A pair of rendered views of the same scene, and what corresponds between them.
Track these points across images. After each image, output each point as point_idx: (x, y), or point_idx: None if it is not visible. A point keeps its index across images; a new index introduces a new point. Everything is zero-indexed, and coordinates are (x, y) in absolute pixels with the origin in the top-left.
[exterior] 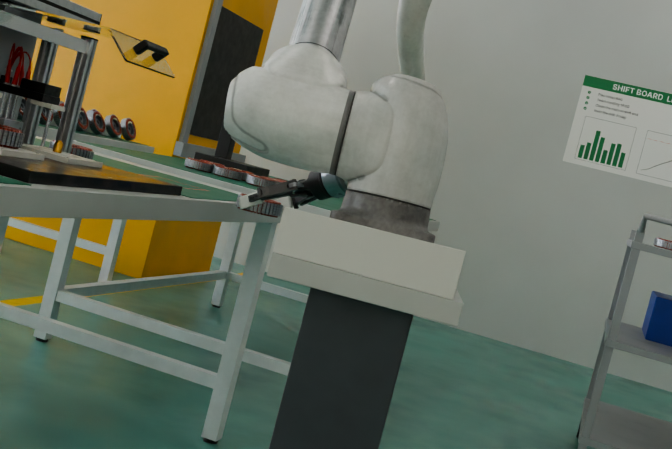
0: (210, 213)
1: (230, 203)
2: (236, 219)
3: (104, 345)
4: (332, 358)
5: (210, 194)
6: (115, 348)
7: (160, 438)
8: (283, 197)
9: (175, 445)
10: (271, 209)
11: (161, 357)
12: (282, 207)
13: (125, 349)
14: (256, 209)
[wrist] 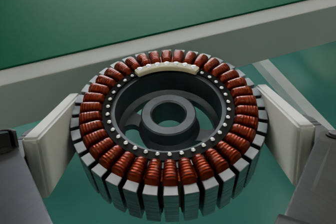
0: (79, 94)
1: (198, 40)
2: (258, 57)
3: (263, 71)
4: None
5: None
6: (269, 77)
7: (272, 175)
8: (282, 113)
9: (278, 192)
10: (132, 205)
11: (298, 103)
12: (229, 184)
13: (275, 82)
14: (87, 175)
